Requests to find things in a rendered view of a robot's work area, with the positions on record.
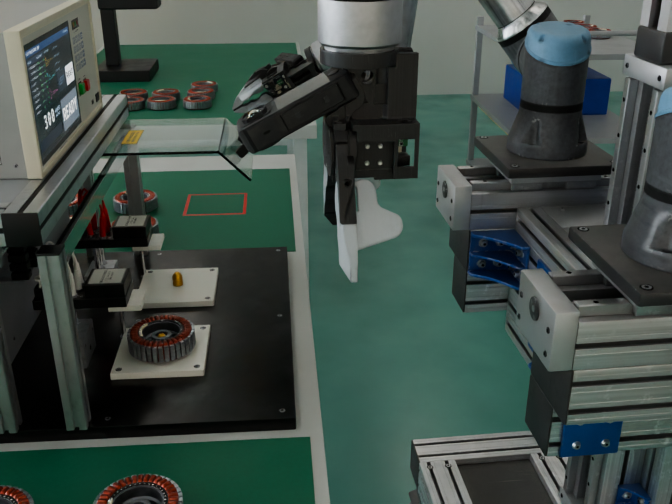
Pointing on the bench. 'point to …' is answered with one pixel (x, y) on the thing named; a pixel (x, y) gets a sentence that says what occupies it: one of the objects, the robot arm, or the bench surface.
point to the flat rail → (89, 205)
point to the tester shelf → (57, 180)
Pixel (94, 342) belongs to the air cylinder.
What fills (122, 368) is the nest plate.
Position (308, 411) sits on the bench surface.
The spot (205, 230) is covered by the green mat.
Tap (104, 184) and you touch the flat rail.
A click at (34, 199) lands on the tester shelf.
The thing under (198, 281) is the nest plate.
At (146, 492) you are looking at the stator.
